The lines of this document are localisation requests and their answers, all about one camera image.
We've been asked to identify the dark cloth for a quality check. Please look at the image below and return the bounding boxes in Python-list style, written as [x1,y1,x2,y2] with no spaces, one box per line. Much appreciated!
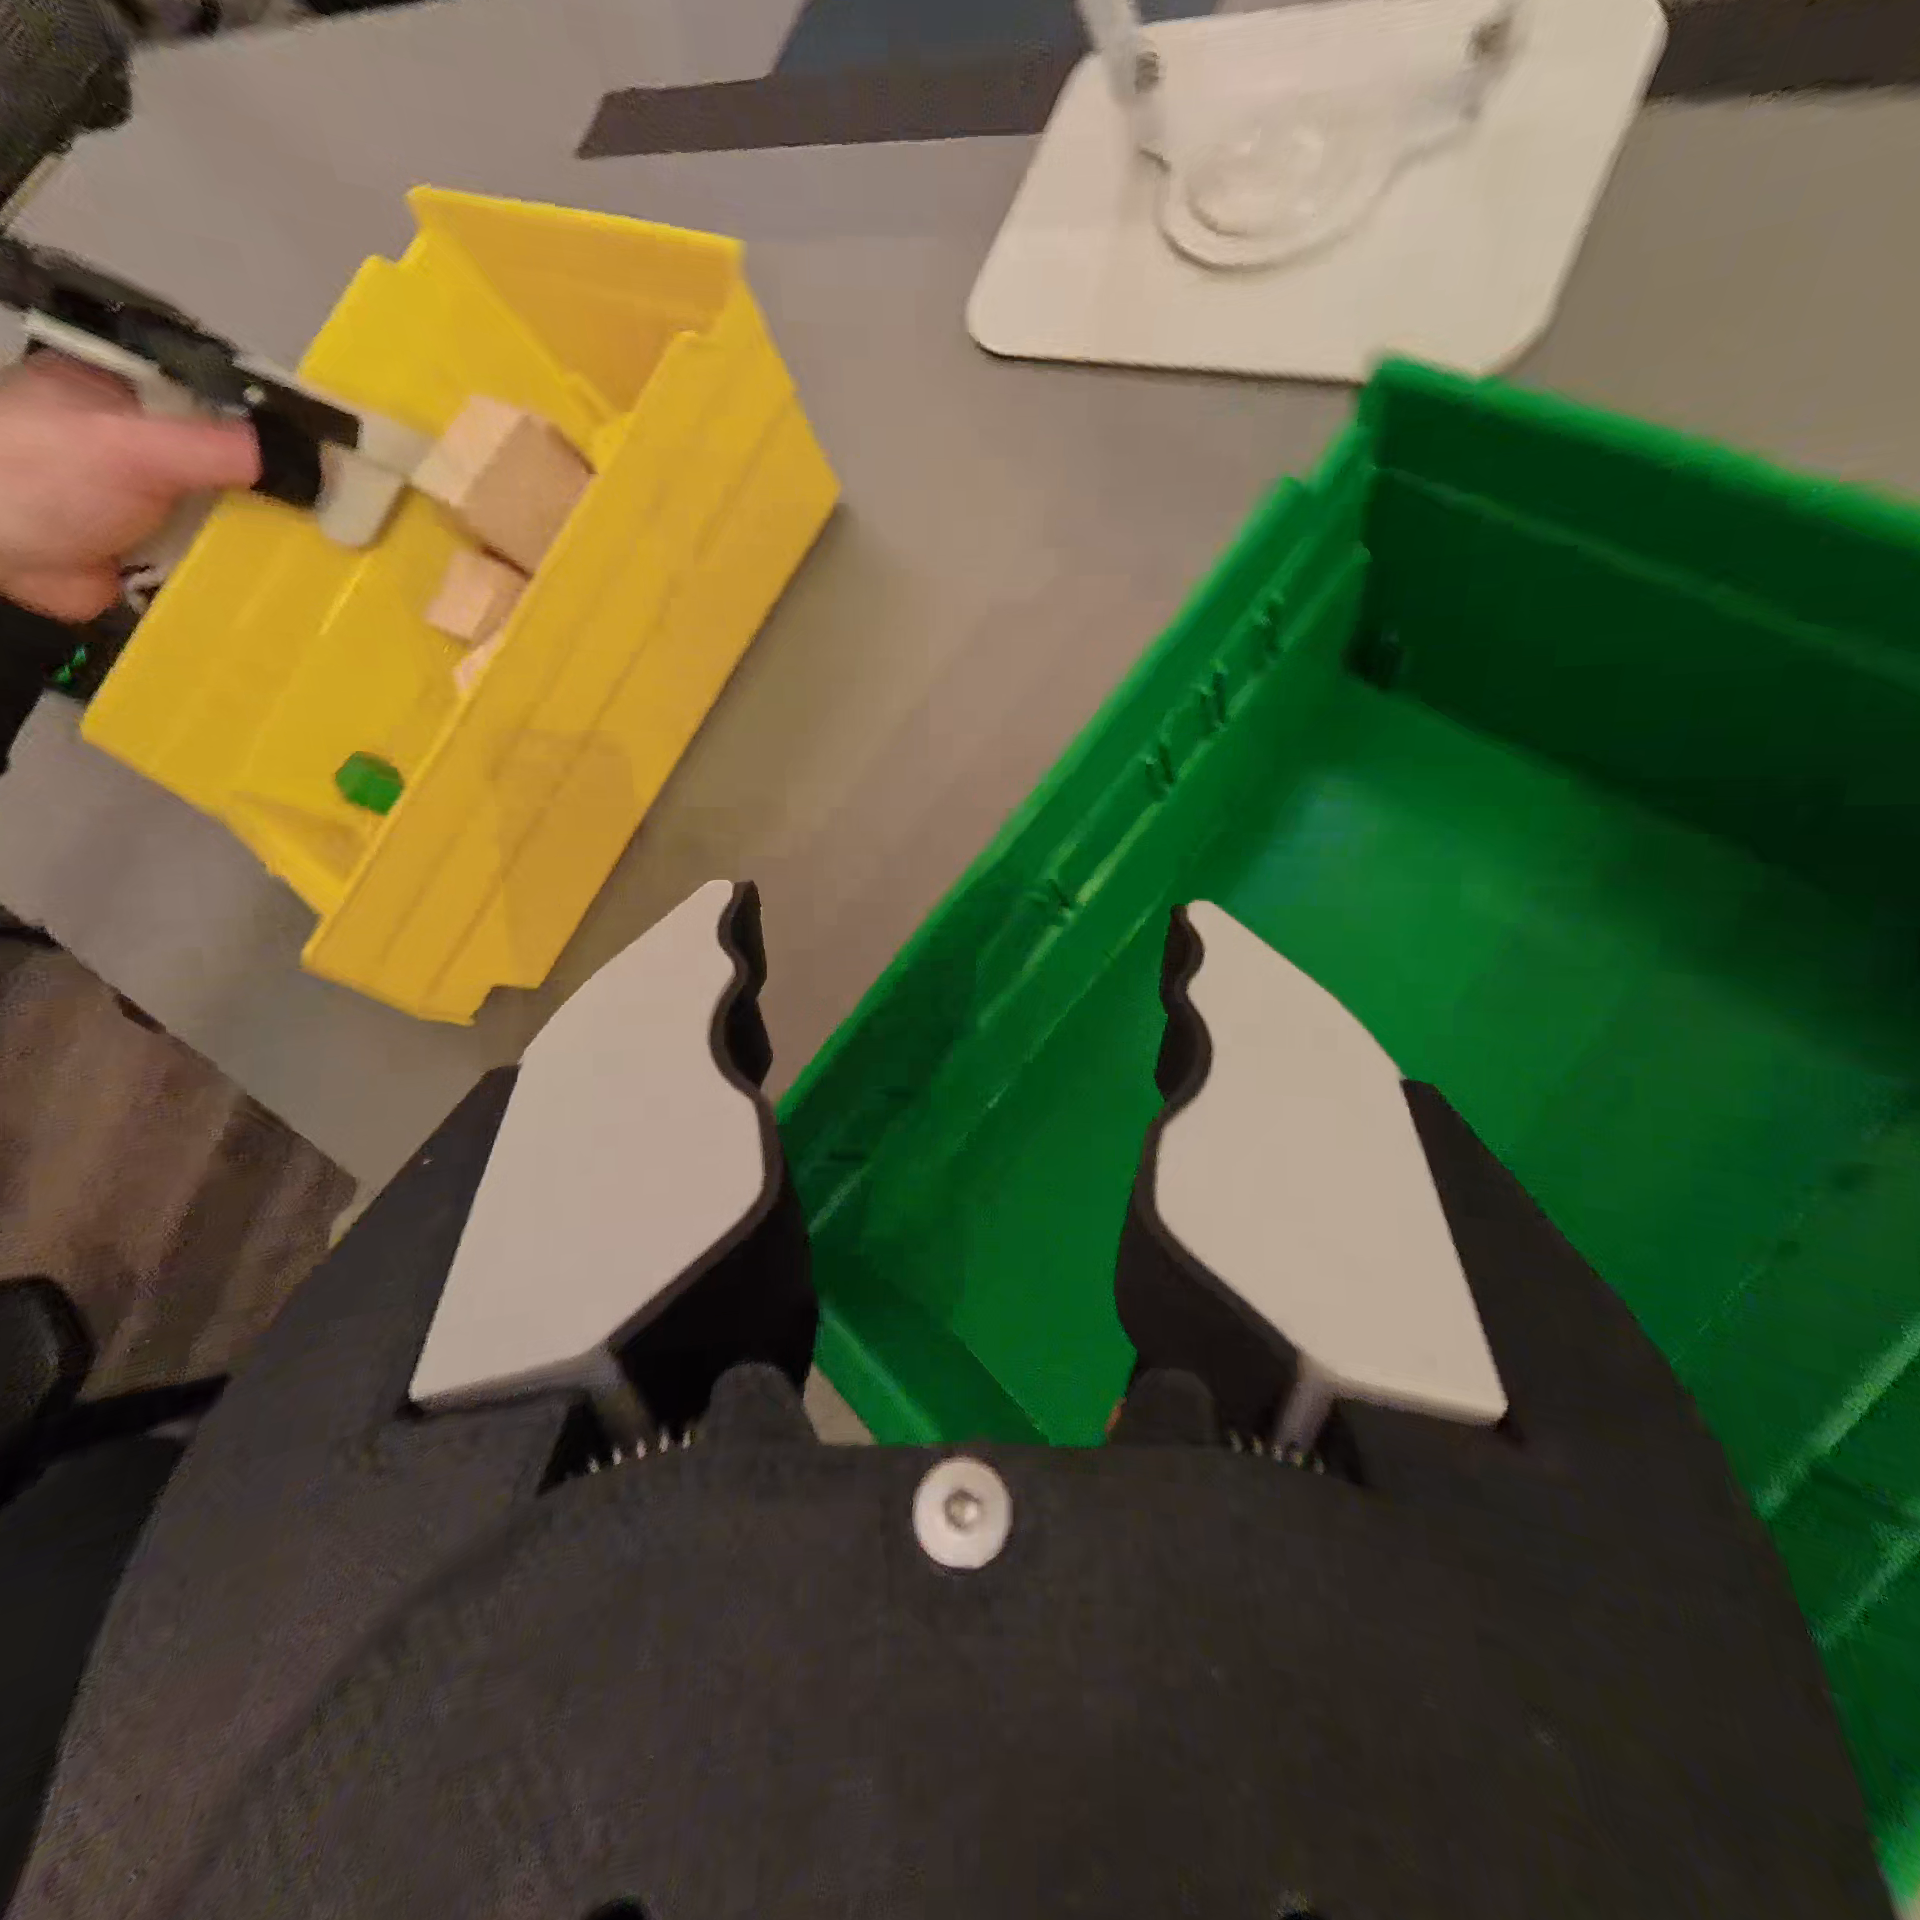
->
[0,0,137,213]

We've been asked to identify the yellow plastic box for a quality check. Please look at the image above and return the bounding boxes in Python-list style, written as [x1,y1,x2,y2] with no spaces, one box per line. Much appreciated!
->
[78,183,840,1028]

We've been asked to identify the pile of plain wooden cubes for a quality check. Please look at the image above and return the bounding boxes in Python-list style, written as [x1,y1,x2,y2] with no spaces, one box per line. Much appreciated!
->
[412,393,597,698]

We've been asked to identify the green plastic box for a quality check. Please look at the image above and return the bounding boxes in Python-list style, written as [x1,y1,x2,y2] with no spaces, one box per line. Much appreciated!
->
[772,357,1920,1920]

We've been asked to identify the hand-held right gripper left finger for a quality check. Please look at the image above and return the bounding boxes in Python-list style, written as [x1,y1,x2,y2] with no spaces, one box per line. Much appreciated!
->
[407,880,824,1454]

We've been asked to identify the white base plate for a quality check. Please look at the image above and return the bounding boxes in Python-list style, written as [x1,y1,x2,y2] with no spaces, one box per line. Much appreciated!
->
[965,0,1671,385]

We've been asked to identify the person's left hand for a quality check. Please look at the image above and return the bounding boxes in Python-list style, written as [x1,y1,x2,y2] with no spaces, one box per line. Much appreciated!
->
[0,352,302,624]

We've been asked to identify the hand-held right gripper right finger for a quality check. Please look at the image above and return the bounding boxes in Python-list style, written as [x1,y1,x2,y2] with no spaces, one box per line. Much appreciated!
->
[1112,901,1508,1469]

